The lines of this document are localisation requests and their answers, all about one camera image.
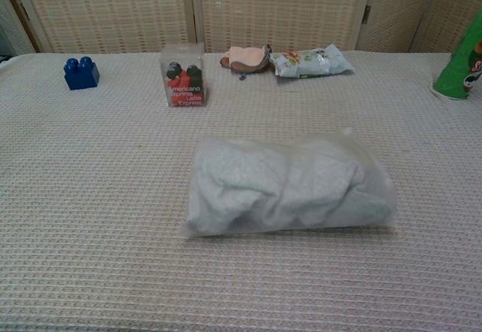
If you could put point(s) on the beige woven tablecloth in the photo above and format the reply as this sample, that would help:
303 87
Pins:
113 196

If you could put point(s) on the clear box of capsules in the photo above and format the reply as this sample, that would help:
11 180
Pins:
185 80

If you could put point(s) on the woven folding screen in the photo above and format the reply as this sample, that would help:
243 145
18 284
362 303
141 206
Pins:
278 8

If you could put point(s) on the white clothes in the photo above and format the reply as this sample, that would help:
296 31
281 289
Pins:
271 192

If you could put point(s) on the blue toy building block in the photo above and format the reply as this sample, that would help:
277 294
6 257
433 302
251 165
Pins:
81 74

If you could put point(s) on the pale blue snack bag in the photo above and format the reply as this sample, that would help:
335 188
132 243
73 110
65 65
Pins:
309 62

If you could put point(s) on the white bagged cloth bundle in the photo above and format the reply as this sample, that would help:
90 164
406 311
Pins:
290 185

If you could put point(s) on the pink cloth with grey trim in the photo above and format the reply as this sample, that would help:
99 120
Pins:
246 59

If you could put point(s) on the green chips can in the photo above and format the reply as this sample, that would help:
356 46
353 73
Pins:
460 68

